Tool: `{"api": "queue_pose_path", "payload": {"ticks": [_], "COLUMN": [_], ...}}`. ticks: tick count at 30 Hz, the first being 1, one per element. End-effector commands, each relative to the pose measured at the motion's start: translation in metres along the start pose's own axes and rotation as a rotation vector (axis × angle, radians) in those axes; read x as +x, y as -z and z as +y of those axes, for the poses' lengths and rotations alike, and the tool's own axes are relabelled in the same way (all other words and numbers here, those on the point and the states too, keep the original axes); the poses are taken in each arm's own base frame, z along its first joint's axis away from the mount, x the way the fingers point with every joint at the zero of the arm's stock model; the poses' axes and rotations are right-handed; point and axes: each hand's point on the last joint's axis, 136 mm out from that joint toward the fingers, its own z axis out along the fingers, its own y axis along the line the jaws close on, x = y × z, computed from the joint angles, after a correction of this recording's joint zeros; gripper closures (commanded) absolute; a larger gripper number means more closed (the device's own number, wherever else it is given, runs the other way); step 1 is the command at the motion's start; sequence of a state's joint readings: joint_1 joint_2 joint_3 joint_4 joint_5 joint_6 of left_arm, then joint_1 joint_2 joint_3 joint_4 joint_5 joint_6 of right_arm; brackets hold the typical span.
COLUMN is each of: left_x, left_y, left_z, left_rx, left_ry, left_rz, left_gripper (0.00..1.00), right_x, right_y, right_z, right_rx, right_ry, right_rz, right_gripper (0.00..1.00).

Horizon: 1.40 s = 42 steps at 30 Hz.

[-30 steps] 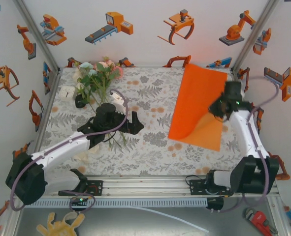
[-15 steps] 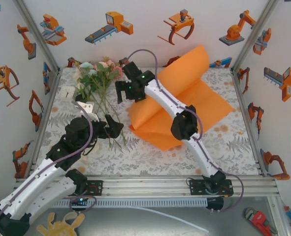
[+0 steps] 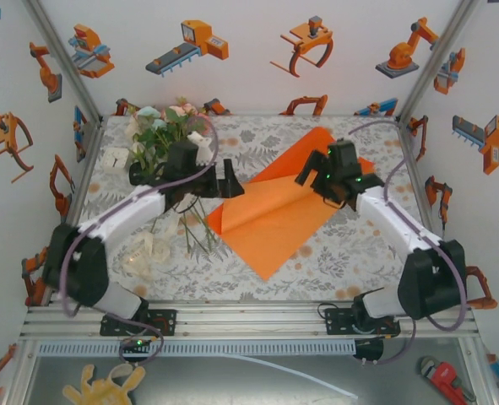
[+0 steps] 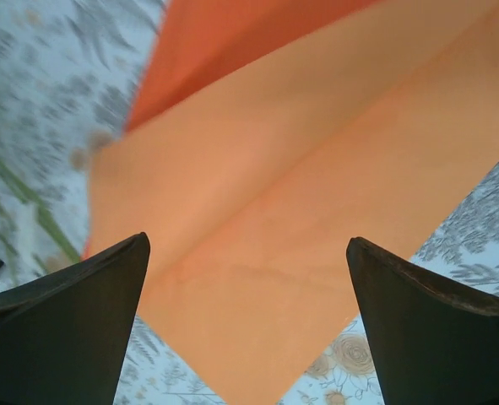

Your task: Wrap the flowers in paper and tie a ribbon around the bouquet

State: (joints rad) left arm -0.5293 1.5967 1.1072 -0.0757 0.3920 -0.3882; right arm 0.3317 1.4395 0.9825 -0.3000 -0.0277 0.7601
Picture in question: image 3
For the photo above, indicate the artificial flower bouquet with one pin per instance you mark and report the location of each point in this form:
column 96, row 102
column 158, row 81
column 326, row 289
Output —
column 156, row 135

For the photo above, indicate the orange wrapping paper sheet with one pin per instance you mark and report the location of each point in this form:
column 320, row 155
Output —
column 274, row 211

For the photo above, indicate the cream ribbon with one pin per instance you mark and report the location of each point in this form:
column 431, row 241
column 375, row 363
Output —
column 141, row 253

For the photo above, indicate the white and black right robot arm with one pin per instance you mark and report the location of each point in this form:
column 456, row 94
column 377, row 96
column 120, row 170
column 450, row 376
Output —
column 401, row 228

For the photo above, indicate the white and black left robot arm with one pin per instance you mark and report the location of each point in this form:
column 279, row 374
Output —
column 118, row 215

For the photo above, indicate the small black rounded device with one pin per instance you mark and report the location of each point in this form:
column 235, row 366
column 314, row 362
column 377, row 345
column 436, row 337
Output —
column 136, row 177

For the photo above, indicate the white square box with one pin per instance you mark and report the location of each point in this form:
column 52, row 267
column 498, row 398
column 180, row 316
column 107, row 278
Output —
column 115, row 160

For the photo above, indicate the floral patterned tablecloth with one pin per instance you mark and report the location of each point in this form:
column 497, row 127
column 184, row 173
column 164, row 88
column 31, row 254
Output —
column 337, row 261

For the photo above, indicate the black controller with green light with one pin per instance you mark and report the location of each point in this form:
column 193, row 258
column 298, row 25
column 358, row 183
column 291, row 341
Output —
column 137, row 343

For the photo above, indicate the thin white strip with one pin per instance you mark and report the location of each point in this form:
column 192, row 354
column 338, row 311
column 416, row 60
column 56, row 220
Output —
column 299, row 375

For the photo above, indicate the red pipe wrench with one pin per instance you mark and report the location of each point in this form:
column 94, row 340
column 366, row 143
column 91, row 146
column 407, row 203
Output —
column 445, row 375

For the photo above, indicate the yellow cloth cutout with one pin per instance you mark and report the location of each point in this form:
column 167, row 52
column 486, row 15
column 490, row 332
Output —
column 101, row 390

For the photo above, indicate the aluminium side rail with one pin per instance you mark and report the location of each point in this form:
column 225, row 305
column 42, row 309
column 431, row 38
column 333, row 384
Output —
column 410, row 160
column 90, row 160

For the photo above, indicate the aluminium frame rail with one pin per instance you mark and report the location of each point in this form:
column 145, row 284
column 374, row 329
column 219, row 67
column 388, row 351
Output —
column 253, row 320

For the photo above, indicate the aluminium corner post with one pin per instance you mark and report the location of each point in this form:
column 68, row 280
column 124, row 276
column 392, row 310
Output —
column 438, row 59
column 64, row 59

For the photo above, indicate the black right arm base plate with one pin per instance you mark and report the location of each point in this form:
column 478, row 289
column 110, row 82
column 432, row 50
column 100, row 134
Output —
column 337, row 322

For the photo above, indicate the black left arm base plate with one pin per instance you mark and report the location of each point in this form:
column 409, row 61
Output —
column 164, row 322

